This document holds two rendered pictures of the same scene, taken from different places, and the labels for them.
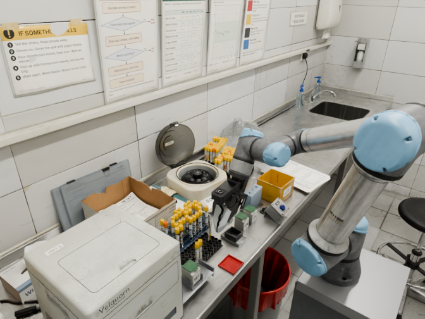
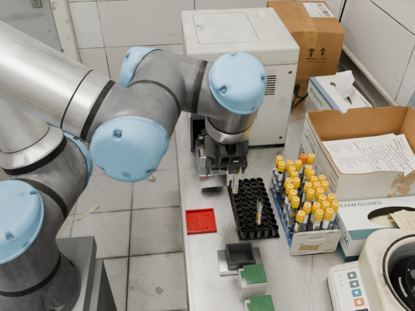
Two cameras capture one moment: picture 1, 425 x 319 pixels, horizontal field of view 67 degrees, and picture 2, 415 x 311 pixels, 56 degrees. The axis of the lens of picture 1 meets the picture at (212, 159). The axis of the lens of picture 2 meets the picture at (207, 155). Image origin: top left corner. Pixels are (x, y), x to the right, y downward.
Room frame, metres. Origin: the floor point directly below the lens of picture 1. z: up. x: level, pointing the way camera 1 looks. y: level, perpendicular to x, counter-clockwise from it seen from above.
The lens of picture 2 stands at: (1.31, -0.47, 1.57)
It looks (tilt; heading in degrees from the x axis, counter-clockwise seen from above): 40 degrees down; 137
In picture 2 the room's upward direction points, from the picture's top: straight up
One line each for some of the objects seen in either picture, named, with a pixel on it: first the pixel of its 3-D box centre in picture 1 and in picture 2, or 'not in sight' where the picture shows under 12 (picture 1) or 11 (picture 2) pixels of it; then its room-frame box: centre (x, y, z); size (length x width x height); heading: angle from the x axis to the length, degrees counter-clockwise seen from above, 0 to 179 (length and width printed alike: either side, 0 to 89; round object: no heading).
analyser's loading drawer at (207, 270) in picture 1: (186, 284); (208, 152); (0.73, 0.07, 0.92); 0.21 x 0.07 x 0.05; 143
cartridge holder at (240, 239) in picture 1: (233, 235); (239, 257); (1.00, -0.09, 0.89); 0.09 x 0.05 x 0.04; 52
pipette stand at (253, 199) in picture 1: (252, 199); not in sight; (1.21, -0.18, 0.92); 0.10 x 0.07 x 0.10; 145
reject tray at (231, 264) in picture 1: (231, 264); (200, 220); (0.86, -0.07, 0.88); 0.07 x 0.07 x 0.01; 53
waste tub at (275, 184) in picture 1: (274, 187); not in sight; (1.31, -0.30, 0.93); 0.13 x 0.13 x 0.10; 50
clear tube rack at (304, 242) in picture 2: (185, 229); (301, 207); (1.01, 0.10, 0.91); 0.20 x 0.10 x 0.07; 143
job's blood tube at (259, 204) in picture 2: (210, 233); (258, 213); (0.96, 0.00, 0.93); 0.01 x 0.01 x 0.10
